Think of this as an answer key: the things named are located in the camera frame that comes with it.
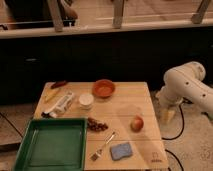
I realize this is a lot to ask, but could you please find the red yellow apple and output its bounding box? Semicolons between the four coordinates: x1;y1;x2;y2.
130;116;144;132

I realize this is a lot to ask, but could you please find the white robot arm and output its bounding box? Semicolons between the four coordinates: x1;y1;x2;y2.
156;61;213;123

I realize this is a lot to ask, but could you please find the white paper cup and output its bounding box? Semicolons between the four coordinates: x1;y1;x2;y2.
79;93;94;110

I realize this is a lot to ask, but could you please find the blue sponge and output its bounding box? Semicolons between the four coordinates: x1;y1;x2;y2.
110;142;133;161

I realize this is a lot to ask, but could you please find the orange bowl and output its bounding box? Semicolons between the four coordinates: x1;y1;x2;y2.
92;79;115;98

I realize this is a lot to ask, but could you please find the bunch of dark grapes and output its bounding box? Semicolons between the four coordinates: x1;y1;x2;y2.
87;117;108;132

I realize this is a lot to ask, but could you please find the white tube with black cap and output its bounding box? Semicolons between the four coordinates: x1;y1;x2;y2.
41;92;75;118

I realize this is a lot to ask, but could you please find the dark red sausage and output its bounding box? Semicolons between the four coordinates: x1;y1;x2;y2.
51;81;67;89

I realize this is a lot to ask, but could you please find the green plastic tray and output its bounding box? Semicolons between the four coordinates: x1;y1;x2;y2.
12;118;87;171

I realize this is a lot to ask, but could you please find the black cable on floor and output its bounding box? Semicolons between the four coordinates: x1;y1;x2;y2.
161;99;186;171

